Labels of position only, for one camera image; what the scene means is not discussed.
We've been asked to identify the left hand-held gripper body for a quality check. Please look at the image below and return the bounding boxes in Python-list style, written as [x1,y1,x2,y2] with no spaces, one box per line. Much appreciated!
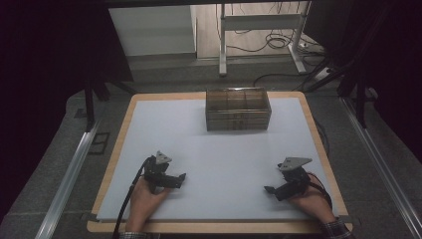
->
[142,150,174,194]

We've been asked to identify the transparent brown drawer box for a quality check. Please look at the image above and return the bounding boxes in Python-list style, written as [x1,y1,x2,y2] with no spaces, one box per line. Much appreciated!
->
[204,87,273,132]

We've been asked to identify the black floor cables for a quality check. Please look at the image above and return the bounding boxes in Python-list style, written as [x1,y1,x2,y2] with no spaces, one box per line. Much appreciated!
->
[226,3,329,92]

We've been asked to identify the white cabinet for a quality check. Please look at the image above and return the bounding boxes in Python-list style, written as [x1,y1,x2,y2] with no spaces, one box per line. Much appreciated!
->
[108,5,198,58]

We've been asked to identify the person's left hand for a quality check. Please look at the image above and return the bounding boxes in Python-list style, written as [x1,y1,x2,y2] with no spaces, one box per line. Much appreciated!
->
[124,176,172,233]

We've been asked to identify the black metal stand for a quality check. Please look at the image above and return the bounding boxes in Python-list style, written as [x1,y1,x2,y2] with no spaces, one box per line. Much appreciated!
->
[305,49,379,129]
[83,78,137,133]

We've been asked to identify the white power strip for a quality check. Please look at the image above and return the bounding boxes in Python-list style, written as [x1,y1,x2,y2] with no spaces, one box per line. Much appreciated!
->
[298,41,326,55]

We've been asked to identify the red and black gripper cable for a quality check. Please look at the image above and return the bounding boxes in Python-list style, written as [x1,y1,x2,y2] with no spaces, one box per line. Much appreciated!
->
[306,171,334,210]

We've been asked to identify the white metal desk frame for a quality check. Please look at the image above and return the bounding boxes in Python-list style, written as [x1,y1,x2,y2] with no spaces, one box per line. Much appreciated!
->
[217,1,313,78]

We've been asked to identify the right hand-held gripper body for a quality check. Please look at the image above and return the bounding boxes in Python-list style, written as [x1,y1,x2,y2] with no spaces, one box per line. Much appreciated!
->
[277,156,314,199]

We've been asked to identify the aluminium rail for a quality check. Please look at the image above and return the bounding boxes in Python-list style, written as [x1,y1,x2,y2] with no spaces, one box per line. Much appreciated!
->
[34,119,103,239]
[338,96,422,239]

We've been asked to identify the white table mat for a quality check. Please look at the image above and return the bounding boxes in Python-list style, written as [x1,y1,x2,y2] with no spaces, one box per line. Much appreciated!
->
[96,97,340,222]

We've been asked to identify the person's right hand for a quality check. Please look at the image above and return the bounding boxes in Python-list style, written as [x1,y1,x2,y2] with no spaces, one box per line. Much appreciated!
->
[288,174,336,225]

